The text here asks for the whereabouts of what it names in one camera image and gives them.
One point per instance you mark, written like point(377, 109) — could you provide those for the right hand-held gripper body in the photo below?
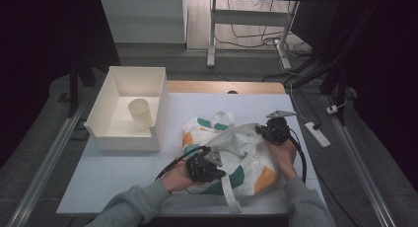
point(279, 131)

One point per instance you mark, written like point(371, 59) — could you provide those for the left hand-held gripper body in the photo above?
point(202, 166)

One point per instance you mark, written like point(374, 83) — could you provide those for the white tote bag coloured patches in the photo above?
point(243, 144)

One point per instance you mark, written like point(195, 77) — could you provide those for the white cup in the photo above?
point(141, 113)

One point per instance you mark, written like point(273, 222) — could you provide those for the white storage box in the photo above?
point(102, 105)

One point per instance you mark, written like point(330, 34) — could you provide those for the person's right hand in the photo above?
point(284, 156)

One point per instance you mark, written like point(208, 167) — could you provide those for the person's left hand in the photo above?
point(177, 179)

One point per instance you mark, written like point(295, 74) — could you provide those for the white power strip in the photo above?
point(317, 135)

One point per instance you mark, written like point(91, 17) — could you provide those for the small white connector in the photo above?
point(332, 109)

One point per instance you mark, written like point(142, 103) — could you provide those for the black stand legs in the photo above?
point(335, 75)

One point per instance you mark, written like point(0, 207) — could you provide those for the dark curtain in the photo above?
point(387, 72)
point(33, 56)

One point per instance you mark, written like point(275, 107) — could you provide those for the white cabinet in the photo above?
point(144, 19)

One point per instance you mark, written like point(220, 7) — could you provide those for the aluminium rail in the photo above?
point(49, 161)
point(358, 161)

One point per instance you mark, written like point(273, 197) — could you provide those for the white desk frame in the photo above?
point(249, 18)

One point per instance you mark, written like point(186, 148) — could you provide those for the black stand post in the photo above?
point(74, 89)

